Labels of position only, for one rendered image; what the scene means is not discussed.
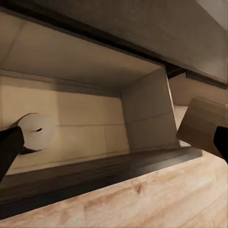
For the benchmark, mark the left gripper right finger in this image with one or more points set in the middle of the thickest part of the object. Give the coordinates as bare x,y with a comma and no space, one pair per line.
221,141

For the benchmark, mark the pillar candle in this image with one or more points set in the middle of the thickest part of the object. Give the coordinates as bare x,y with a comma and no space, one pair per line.
38,132
200,122

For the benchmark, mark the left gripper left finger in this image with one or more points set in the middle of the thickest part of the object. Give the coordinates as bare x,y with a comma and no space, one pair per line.
11,142

